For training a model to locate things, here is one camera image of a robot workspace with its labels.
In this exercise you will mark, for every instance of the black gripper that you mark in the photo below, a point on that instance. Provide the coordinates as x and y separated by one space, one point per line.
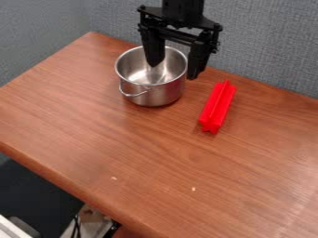
178 21

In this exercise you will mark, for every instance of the red star-shaped block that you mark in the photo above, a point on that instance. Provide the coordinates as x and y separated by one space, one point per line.
217 107

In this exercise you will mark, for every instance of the white box at corner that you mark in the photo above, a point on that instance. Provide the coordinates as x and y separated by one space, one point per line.
10 230

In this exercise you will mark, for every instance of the metal pot with handle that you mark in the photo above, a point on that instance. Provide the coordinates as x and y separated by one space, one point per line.
151 86

